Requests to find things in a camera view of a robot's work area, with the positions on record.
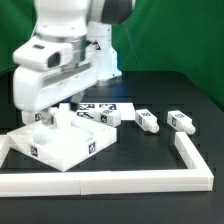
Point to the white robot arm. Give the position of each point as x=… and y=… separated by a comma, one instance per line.
x=86, y=25

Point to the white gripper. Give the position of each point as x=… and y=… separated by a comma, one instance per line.
x=34, y=91

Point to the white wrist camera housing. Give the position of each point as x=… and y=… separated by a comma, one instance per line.
x=41, y=55

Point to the paper sheet with AprilTags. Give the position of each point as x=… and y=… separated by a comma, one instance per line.
x=126, y=109

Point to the white U-shaped obstacle fence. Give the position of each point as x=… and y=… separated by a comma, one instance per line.
x=196, y=177

